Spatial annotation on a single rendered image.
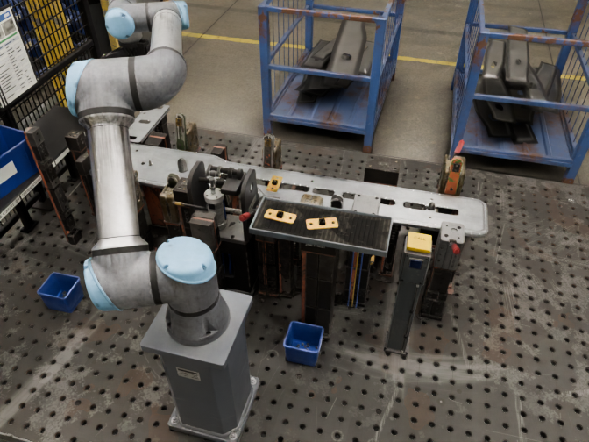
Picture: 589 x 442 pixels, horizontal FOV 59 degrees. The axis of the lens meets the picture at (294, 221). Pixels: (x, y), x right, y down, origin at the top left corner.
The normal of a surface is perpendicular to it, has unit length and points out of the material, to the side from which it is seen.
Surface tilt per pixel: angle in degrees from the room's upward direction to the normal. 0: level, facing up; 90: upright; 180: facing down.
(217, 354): 0
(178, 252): 8
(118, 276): 45
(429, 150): 0
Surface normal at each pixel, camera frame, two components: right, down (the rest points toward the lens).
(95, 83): 0.11, -0.05
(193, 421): -0.26, 0.64
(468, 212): 0.00, -0.74
